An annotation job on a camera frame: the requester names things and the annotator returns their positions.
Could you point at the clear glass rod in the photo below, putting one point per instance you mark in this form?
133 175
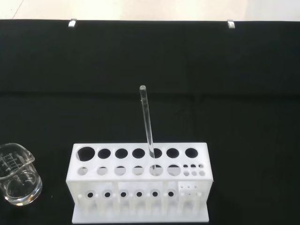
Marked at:
146 117

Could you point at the white test tube rack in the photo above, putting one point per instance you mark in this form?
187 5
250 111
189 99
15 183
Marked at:
140 181

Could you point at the black cloth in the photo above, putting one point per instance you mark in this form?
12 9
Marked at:
211 93

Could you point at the grey cloth clip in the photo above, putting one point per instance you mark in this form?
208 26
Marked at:
72 23
231 24

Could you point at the small clear glass beaker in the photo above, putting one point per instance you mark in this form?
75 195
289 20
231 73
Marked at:
14 164

